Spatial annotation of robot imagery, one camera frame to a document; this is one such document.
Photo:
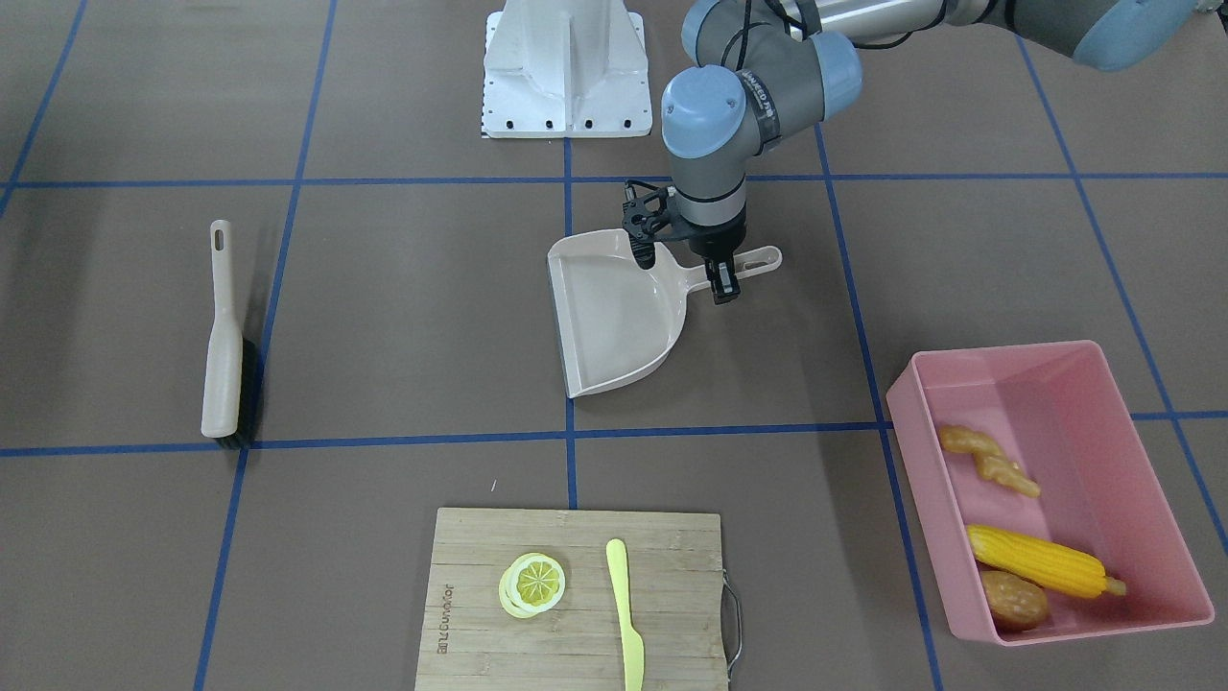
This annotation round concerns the pink plastic bin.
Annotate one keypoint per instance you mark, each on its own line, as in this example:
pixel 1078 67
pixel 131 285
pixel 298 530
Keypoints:
pixel 1056 410

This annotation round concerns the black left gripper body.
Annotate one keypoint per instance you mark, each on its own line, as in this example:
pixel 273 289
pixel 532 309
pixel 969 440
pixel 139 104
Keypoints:
pixel 714 241

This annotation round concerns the yellow lemon slices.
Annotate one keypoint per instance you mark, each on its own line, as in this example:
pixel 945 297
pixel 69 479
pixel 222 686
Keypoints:
pixel 531 585

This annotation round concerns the yellow plastic knife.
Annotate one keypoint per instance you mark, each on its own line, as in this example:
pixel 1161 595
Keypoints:
pixel 631 643

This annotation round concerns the beige hand brush black bristles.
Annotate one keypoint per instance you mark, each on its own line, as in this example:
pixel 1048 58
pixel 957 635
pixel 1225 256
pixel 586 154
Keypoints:
pixel 231 367

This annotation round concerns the tan toy ginger root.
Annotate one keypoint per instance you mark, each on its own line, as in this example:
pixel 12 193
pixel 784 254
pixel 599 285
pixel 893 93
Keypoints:
pixel 989 458

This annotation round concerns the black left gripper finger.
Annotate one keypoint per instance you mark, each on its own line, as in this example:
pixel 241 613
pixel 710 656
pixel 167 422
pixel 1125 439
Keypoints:
pixel 723 280

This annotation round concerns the yellow toy corn cob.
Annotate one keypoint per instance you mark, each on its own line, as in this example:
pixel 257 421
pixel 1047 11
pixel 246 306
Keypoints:
pixel 1047 564

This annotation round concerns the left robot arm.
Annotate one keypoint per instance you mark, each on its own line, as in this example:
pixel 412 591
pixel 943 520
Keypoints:
pixel 760 71

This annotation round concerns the bamboo cutting board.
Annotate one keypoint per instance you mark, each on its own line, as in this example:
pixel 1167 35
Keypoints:
pixel 676 583

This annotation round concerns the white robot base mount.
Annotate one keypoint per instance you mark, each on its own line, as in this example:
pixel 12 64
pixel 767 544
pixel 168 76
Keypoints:
pixel 565 69

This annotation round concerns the beige plastic dustpan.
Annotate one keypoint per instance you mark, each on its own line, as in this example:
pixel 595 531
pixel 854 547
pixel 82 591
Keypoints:
pixel 616 323

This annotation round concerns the brown toy potato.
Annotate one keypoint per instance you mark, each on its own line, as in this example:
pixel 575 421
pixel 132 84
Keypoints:
pixel 1015 604

